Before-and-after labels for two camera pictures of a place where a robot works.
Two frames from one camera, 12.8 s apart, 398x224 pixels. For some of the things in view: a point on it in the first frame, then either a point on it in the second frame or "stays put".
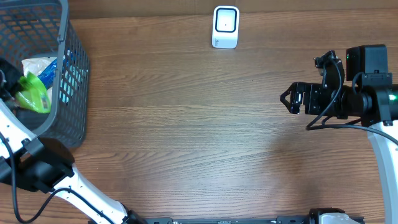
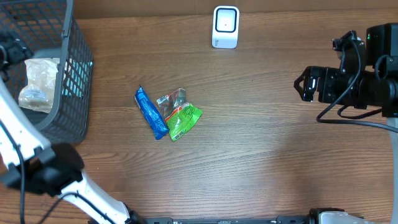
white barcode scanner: (225, 27) stays put
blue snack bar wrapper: (47, 76) → (155, 117)
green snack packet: (34, 94) → (179, 114)
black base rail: (248, 220) stays put
